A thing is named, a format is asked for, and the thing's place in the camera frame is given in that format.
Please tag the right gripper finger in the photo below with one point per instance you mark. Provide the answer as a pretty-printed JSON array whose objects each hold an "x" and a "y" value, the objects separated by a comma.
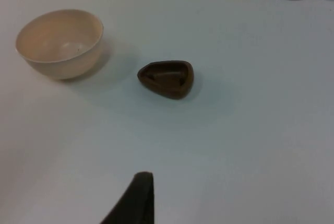
[{"x": 138, "y": 203}]

